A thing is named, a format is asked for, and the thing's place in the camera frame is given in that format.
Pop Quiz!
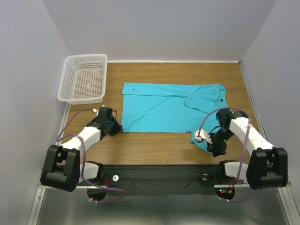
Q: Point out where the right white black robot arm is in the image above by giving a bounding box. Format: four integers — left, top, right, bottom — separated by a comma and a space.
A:
207, 109, 288, 190

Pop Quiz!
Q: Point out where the white perforated plastic basket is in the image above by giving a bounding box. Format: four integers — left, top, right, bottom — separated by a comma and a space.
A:
57, 54, 107, 105

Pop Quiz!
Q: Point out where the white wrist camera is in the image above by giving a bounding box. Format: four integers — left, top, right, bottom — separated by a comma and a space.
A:
194, 129, 212, 143
92, 105, 104, 115

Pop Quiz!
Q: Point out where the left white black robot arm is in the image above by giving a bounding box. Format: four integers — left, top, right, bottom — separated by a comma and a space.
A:
40, 106, 122, 192

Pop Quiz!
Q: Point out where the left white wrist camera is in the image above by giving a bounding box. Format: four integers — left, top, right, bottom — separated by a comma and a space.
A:
92, 105, 104, 115

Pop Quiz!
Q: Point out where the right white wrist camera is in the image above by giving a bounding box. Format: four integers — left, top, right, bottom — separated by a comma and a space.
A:
194, 129, 212, 143

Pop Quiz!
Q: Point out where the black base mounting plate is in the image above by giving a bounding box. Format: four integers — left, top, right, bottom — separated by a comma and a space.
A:
90, 165, 233, 195

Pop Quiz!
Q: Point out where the turquoise blue t shirt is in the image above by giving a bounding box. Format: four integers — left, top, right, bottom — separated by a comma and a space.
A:
120, 82, 234, 155

